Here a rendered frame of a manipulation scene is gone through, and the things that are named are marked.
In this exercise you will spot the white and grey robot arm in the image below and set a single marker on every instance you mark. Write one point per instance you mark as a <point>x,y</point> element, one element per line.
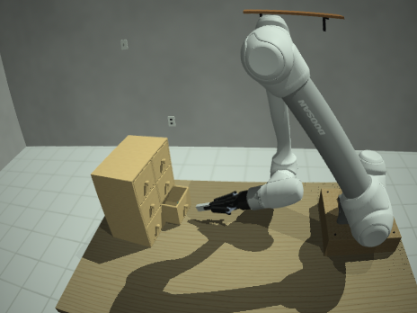
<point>268,55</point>

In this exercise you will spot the tan wooden drawer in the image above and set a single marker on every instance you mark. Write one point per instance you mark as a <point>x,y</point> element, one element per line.
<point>176,214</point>
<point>165,183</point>
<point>149,205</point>
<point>146,177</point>
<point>155,225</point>
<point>159,160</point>

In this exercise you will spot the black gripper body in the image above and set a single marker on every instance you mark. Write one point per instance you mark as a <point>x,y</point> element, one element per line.
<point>240,202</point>

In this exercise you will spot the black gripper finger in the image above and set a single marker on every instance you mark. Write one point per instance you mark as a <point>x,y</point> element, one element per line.
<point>217,207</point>
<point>225,197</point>

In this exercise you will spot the tan wooden chest of drawers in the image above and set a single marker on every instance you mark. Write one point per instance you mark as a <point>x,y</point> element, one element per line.
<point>113,181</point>

